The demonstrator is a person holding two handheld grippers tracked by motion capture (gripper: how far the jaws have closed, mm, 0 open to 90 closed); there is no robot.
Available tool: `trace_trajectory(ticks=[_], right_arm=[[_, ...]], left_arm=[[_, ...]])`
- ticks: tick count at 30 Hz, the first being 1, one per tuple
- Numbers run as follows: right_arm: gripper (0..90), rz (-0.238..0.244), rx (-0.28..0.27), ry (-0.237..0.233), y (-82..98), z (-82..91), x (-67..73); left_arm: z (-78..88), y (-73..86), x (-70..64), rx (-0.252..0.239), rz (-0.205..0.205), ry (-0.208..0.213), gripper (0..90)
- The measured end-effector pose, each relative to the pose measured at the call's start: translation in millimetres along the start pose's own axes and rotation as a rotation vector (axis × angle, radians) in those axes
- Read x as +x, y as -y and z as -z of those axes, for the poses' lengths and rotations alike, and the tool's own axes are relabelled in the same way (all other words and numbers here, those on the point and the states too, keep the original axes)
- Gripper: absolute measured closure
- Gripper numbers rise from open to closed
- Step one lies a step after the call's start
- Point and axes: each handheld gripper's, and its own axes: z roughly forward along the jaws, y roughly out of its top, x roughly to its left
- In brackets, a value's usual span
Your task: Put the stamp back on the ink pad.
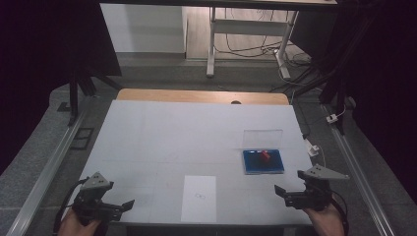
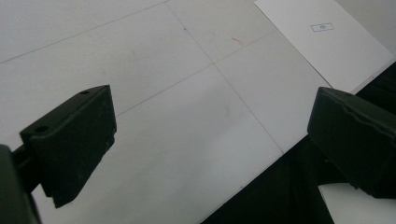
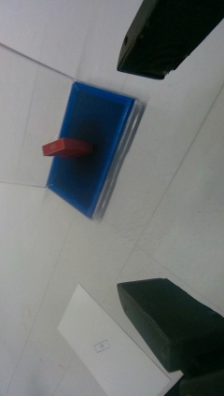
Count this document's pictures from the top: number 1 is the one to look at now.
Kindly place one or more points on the white paper sheet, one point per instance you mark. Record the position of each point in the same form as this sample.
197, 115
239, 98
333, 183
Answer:
198, 209

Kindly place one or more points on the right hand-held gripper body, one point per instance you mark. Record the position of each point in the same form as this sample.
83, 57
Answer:
314, 193

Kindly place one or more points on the blue ink pad clear lid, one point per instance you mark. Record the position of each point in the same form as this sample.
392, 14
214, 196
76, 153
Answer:
264, 164

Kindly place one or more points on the black curtain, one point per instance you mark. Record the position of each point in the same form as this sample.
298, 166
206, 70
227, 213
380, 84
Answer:
387, 82
39, 65

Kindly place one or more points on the person's right hand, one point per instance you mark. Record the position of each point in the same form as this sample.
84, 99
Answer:
324, 221

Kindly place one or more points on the small red stamp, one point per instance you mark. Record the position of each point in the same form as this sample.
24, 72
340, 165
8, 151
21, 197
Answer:
266, 154

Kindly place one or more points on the person's left hand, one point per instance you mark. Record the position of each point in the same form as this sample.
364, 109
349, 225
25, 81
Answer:
78, 227

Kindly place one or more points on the white desk frame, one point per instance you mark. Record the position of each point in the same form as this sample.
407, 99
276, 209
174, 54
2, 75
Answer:
249, 27

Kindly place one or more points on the black metal stand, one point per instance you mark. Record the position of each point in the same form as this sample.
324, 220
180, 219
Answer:
73, 95
337, 98

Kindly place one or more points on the aluminium rail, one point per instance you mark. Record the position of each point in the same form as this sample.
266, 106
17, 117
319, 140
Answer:
357, 183
49, 170

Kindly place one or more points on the black rectangular floor frame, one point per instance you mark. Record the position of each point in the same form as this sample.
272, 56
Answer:
82, 139

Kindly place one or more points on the white table cover board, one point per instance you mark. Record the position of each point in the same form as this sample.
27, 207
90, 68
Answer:
157, 141

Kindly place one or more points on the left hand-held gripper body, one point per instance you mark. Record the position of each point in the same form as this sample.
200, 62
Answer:
91, 196

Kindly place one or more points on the wooden table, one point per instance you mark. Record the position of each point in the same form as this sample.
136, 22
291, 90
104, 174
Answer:
183, 95

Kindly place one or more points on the small white power adapter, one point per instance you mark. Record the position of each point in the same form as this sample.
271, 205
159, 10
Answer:
331, 118

